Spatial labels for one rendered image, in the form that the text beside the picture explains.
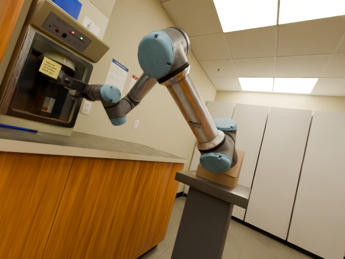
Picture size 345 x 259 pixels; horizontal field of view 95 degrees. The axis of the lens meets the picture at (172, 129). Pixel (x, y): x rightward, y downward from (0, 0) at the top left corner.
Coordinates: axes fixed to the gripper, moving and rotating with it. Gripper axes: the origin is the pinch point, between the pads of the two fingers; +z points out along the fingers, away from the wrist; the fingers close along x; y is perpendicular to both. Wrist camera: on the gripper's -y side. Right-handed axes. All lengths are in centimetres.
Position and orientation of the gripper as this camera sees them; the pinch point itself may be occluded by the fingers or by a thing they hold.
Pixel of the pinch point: (70, 88)
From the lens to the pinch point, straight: 102.4
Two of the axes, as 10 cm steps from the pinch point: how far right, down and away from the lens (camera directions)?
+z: -8.2, -1.8, 5.4
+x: 2.7, -9.6, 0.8
